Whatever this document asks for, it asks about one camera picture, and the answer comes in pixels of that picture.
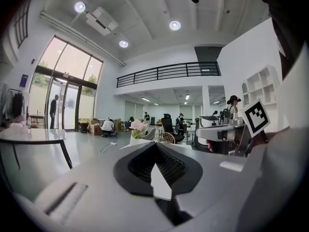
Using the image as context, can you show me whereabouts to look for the cardboard boxes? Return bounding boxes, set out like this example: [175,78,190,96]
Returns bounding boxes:
[87,118,103,136]

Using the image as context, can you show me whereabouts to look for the clothes rack with garments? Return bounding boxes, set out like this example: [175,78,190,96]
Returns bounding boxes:
[0,88,30,128]

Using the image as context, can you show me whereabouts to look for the black balcony railing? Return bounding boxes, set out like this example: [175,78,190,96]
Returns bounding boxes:
[116,61,222,88]

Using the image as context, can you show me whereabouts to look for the white vase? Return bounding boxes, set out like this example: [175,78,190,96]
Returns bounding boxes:
[129,135,146,145]

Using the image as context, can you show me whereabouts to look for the rattan chair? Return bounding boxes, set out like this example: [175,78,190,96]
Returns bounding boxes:
[153,131,176,145]

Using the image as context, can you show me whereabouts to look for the white wheeled machine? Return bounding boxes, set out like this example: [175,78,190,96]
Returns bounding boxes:
[193,115,226,152]

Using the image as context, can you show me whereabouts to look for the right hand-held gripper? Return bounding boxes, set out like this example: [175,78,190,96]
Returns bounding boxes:
[195,98,271,157]

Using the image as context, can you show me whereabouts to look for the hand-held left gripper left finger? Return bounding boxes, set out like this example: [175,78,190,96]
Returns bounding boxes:
[113,141,158,197]

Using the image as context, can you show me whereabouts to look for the white table with black legs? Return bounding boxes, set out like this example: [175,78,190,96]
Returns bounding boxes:
[0,128,73,170]

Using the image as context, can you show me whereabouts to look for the glass entrance door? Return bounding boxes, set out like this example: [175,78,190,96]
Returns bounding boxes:
[28,34,104,132]

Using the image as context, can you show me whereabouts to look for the black office chair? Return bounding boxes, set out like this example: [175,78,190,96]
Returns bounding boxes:
[160,113,185,144]

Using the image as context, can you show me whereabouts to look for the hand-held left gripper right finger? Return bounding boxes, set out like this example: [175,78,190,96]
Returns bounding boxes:
[155,141,203,196]

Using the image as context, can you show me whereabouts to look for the white wall shelf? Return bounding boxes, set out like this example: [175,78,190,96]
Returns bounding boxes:
[241,65,281,106]

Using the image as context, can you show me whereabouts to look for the person's dark top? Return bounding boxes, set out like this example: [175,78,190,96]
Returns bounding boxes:
[251,0,309,81]

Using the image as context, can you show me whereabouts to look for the pink flowers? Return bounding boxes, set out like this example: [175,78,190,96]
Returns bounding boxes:
[129,119,148,140]

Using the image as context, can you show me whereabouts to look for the white ceiling air conditioner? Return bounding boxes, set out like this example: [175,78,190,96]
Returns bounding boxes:
[85,6,119,36]

